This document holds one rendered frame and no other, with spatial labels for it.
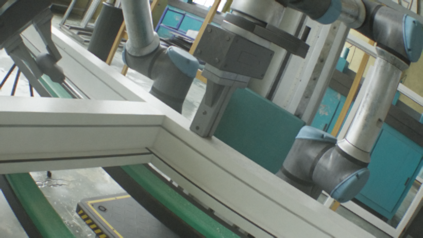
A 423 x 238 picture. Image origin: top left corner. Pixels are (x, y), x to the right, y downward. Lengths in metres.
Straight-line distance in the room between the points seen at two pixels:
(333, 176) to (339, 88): 3.20
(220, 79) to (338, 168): 0.48
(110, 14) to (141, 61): 3.77
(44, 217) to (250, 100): 0.93
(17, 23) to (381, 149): 3.79
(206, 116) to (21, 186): 0.31
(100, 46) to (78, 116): 4.61
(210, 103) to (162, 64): 0.67
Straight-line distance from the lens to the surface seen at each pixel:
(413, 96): 3.94
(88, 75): 0.73
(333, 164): 0.92
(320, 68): 1.16
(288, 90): 1.23
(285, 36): 0.49
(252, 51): 0.53
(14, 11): 0.65
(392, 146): 4.01
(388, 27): 0.91
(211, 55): 0.49
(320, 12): 0.61
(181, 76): 1.18
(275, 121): 1.16
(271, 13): 0.52
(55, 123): 0.44
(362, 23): 0.93
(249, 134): 1.19
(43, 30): 0.65
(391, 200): 4.10
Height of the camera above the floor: 1.10
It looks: 13 degrees down
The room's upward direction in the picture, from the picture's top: 25 degrees clockwise
